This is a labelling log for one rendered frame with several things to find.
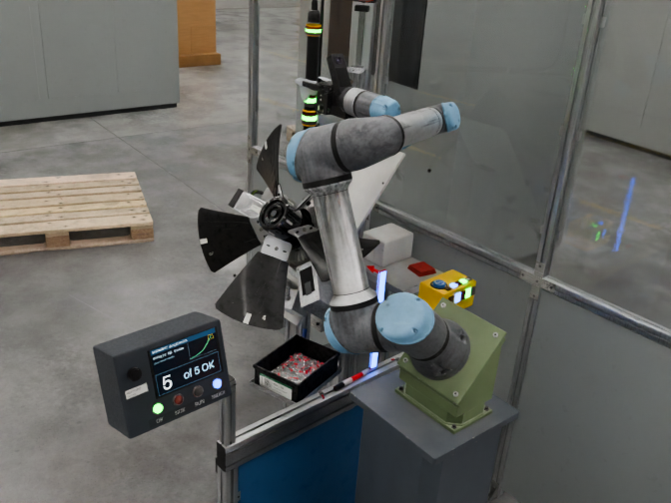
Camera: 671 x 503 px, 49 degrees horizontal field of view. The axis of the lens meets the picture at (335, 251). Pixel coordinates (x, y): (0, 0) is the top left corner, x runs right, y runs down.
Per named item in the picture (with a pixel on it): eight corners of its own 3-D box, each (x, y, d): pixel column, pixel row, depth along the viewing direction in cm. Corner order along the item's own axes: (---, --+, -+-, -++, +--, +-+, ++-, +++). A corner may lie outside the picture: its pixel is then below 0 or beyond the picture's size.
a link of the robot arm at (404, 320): (445, 358, 164) (418, 336, 155) (392, 360, 172) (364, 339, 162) (449, 309, 170) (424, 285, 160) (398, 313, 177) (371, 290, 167)
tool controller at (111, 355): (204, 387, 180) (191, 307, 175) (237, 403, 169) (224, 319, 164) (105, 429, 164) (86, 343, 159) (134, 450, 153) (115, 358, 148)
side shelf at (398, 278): (379, 248, 305) (380, 241, 304) (445, 280, 281) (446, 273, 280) (336, 261, 290) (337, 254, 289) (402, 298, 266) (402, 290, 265)
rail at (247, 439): (443, 350, 246) (446, 330, 242) (452, 356, 243) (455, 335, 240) (216, 464, 190) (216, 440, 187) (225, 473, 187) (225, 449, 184)
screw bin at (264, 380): (295, 352, 234) (296, 333, 231) (338, 371, 226) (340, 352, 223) (252, 384, 217) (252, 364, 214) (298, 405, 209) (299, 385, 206)
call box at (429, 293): (448, 296, 241) (452, 267, 236) (472, 308, 234) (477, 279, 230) (415, 310, 231) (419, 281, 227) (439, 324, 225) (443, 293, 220)
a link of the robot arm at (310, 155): (382, 360, 165) (331, 121, 157) (327, 362, 173) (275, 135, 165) (404, 342, 175) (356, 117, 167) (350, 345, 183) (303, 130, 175)
